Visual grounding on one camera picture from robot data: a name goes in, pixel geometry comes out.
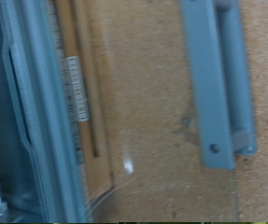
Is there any wooden slatted base block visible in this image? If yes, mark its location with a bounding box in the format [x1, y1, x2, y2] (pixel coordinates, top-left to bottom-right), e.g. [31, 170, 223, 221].
[52, 0, 115, 200]

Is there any glass oven door with handle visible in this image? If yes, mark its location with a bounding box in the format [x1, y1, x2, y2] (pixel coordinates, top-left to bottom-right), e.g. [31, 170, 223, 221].
[48, 0, 258, 223]

